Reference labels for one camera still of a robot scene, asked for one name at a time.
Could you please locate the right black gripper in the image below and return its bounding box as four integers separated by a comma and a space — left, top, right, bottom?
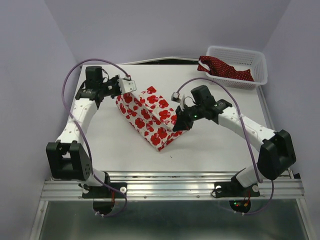
172, 103, 205, 132

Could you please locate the white red poppy skirt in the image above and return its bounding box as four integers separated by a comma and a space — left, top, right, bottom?
115, 86, 184, 152

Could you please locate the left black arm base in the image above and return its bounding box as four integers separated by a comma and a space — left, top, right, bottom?
78, 182, 128, 218

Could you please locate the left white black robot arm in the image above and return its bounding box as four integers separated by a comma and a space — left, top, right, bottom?
45, 65, 137, 197

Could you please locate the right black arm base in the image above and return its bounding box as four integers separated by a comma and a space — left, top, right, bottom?
211, 181, 261, 215

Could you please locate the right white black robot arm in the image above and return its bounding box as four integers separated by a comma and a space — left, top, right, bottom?
171, 85, 297, 198

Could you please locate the dark red dotted skirt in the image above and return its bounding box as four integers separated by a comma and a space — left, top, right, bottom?
197, 55, 254, 82

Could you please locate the white plastic basket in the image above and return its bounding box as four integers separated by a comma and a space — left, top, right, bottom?
206, 45, 268, 90

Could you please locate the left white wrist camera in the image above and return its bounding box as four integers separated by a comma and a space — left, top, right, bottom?
118, 78, 137, 95

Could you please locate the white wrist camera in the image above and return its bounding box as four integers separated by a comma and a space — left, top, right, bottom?
171, 92, 186, 112
118, 78, 137, 95

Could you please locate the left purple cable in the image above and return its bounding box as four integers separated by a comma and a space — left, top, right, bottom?
61, 58, 132, 218

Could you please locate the purple cable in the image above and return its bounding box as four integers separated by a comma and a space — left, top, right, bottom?
61, 58, 132, 218
174, 77, 275, 217

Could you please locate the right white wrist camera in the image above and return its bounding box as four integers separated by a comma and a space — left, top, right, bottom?
171, 92, 186, 112

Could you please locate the aluminium rail frame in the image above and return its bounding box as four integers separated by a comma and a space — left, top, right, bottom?
30, 170, 315, 240

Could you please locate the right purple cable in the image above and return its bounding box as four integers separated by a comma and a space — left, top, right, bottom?
174, 77, 275, 217

